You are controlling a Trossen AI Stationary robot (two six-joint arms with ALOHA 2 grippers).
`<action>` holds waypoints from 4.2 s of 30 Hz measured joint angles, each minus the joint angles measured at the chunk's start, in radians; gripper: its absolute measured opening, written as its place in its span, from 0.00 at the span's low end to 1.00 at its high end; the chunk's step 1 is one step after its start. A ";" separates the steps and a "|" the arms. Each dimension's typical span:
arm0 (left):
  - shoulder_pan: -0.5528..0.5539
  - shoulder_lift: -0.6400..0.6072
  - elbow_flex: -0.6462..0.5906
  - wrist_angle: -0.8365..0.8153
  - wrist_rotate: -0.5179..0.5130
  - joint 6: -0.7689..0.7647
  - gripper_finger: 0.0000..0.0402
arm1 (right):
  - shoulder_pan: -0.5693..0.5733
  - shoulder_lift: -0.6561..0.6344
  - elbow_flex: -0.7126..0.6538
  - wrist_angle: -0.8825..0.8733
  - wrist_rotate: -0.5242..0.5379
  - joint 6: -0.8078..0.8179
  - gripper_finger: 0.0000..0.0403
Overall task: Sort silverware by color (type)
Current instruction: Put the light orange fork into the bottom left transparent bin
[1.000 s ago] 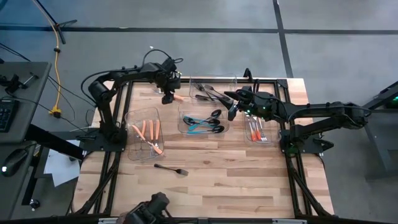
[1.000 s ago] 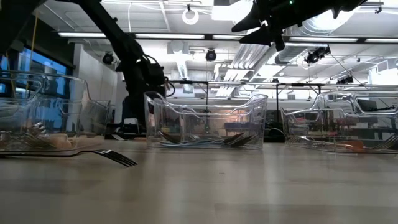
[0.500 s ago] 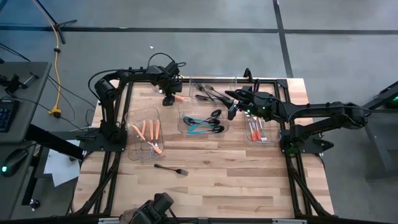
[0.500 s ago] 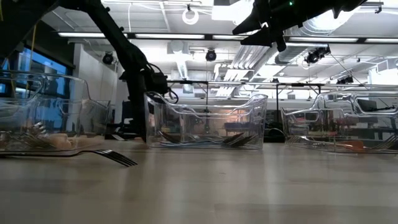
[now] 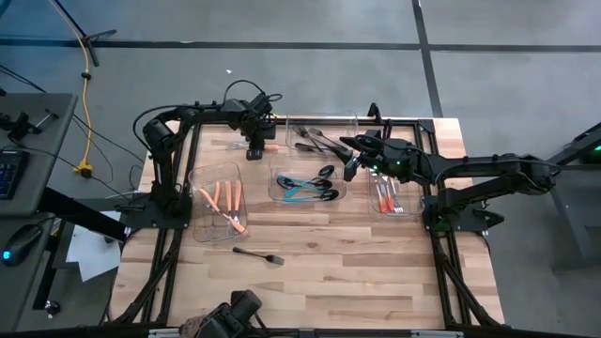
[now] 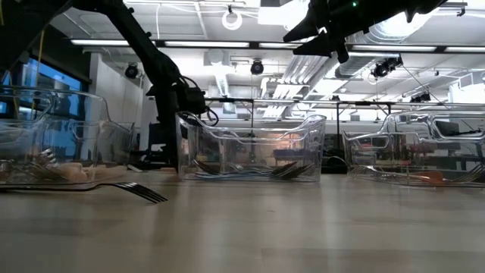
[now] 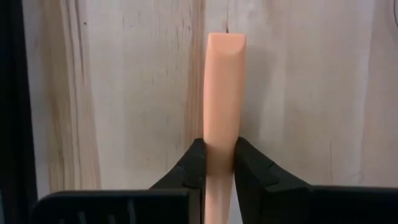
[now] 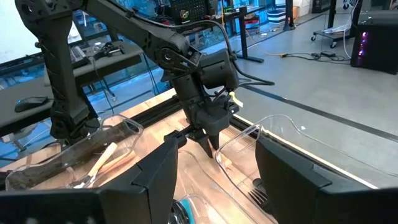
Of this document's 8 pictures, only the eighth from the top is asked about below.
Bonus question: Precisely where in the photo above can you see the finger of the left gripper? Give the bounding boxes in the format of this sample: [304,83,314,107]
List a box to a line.
[207,133,221,151]
[195,130,214,159]

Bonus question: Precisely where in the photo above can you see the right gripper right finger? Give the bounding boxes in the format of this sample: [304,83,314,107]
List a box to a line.
[255,138,398,224]

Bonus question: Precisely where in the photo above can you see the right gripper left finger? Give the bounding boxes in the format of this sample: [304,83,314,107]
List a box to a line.
[0,138,178,224]

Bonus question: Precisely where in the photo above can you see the teal-handled metal spoon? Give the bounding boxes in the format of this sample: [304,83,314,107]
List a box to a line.
[169,198,197,224]

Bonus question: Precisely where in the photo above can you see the clear plastic bin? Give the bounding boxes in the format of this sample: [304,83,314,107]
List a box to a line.
[214,114,398,224]
[172,149,259,224]
[4,113,144,191]

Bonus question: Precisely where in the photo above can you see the yellow tape tag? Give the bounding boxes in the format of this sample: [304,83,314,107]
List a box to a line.
[228,91,244,109]

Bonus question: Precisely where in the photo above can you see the black standing desk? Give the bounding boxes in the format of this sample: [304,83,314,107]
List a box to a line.
[217,5,269,64]

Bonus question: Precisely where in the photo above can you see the black pegboard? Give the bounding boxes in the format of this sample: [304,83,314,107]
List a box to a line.
[169,0,218,24]

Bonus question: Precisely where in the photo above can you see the black clamp tool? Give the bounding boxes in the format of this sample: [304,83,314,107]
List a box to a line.
[92,41,126,62]

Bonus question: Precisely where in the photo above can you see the black computer mouse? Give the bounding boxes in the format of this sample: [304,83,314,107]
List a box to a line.
[14,95,50,113]

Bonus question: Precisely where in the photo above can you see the black wheeled dolly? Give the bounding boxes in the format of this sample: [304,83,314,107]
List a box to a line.
[310,27,355,49]

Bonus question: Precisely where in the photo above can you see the black keyboard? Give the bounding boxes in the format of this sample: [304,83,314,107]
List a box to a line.
[68,45,91,68]

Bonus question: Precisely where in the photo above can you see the black computer purple light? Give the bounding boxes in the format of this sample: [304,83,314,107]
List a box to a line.
[350,9,398,75]

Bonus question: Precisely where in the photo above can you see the black floor cables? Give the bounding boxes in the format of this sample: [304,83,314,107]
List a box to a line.
[285,50,352,65]

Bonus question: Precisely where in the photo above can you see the black post with base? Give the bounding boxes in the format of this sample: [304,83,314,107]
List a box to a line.
[282,0,297,31]

